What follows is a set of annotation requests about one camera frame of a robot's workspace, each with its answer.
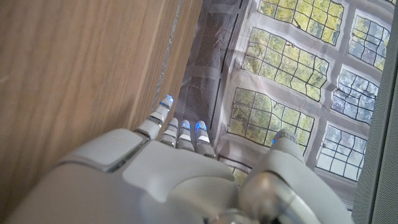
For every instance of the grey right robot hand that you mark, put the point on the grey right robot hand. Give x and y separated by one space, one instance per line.
174 177

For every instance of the printed window backdrop cloth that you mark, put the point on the printed window backdrop cloth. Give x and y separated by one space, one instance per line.
280 62

